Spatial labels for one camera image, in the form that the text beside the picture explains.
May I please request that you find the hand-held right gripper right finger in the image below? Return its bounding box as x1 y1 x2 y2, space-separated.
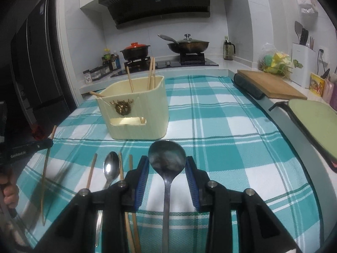
185 155 302 253

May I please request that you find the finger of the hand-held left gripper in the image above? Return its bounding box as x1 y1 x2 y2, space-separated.
31 139 54 154

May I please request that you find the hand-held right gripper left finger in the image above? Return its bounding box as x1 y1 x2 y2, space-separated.
34 155 150 253

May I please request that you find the long tan chopstick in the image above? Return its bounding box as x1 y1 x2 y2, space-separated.
40 125 57 226

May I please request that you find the metal spoon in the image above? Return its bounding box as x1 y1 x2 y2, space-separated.
148 140 187 253
95 151 121 246

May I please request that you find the cream utensil holder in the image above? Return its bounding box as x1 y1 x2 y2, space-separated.
95 75 169 140

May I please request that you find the bunch of wooden chopsticks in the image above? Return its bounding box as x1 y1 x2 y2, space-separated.
87 57 156 253

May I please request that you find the person's left hand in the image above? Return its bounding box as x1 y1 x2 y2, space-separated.
1 178 20 212

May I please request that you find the teal checked tablecloth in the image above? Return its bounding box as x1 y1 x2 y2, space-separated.
16 75 320 253

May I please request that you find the dark grey refrigerator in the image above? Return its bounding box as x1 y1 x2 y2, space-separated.
11 0 77 127

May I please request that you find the yellow-cap oil bottle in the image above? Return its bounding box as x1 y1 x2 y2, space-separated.
102 48 112 66

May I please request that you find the dark tray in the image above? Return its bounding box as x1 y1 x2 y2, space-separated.
234 73 265 101

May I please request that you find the green cutting board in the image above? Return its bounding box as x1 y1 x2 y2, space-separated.
288 99 337 161
269 100 337 174

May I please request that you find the black gas cooktop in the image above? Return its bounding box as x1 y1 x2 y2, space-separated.
110 58 219 78

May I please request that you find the wooden cutting board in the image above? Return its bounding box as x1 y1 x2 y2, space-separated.
237 69 308 101

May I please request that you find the clay pot with red lid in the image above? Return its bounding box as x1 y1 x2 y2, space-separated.
120 42 151 61

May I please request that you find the glass pitcher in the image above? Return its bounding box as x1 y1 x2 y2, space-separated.
223 41 235 61

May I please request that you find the wok with glass lid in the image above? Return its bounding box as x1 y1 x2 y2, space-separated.
158 34 210 54

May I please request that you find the plastic bag of sponges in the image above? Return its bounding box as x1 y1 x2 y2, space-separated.
258 43 293 74

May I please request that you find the yellow printed cup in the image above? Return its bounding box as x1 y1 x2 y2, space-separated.
309 72 325 95

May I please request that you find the white knife block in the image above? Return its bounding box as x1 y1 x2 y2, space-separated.
291 42 318 89

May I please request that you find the pink cup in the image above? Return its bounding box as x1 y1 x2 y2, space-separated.
322 80 335 103

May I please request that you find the black range hood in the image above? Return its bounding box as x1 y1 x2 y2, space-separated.
99 0 214 29

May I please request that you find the grey spatula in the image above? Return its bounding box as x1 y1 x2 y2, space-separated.
294 20 303 44

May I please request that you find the white wall socket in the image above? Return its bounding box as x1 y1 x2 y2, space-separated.
317 47 329 64

